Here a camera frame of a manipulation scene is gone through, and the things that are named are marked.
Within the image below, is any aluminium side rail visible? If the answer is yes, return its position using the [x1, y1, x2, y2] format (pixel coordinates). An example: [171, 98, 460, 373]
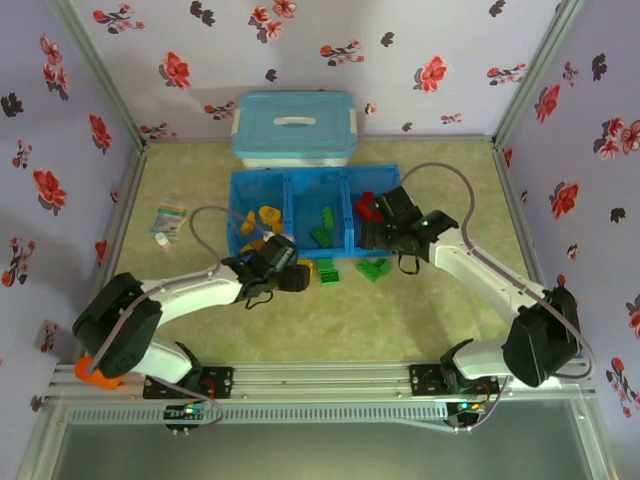
[79, 143, 152, 362]
[491, 143, 582, 359]

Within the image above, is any orange plastic piece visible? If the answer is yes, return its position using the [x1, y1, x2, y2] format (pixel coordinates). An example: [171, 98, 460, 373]
[74, 355, 124, 393]

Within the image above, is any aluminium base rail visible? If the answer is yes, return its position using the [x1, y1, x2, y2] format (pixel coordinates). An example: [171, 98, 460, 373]
[42, 362, 599, 402]

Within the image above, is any controller circuit board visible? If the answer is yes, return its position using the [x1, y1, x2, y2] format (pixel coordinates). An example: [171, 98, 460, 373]
[163, 401, 212, 434]
[446, 398, 489, 432]

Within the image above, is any blue lidded storage box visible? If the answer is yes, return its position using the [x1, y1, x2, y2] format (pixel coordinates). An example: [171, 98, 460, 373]
[230, 90, 360, 170]

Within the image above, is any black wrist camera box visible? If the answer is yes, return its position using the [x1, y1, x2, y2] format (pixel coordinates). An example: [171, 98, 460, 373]
[259, 234, 300, 274]
[374, 185, 423, 224]

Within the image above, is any aluminium frame corner post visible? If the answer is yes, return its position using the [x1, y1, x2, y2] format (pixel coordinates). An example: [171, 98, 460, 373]
[491, 0, 587, 149]
[46, 0, 152, 149]

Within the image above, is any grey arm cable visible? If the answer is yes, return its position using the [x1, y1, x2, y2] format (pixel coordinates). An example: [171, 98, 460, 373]
[89, 205, 272, 377]
[396, 162, 597, 432]

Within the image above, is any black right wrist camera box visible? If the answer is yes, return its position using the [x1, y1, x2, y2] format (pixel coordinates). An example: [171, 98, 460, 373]
[374, 185, 423, 224]

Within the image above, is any left controller circuit board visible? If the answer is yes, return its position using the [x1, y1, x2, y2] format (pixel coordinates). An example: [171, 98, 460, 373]
[163, 401, 212, 434]

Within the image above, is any clear plastic bag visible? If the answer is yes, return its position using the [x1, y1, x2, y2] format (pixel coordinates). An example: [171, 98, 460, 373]
[149, 198, 191, 238]

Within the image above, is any right controller circuit board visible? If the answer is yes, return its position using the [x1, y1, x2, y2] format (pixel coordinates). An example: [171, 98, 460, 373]
[446, 398, 489, 432]

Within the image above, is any grey right arm cable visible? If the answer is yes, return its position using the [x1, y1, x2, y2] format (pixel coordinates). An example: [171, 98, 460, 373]
[396, 162, 597, 432]

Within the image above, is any black camera cable loop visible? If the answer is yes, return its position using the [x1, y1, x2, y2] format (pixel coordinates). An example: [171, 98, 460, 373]
[243, 291, 276, 312]
[396, 251, 421, 276]

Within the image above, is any grey slotted cable duct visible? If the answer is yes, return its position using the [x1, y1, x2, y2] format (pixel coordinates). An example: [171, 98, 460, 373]
[67, 403, 452, 425]

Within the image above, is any grey left arm cable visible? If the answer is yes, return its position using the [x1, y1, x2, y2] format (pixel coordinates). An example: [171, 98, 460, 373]
[89, 205, 272, 377]

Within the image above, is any blue three-compartment sorting bin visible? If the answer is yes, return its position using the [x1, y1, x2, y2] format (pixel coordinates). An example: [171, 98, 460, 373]
[226, 163, 406, 262]

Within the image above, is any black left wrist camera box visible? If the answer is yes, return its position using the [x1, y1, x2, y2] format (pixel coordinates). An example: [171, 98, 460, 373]
[259, 234, 300, 274]

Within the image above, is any black left camera cable loop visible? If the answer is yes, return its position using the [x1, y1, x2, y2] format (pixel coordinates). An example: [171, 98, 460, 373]
[243, 291, 276, 312]

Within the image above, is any black right camera cable loop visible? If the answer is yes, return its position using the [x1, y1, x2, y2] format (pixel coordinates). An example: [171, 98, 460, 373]
[396, 251, 421, 276]

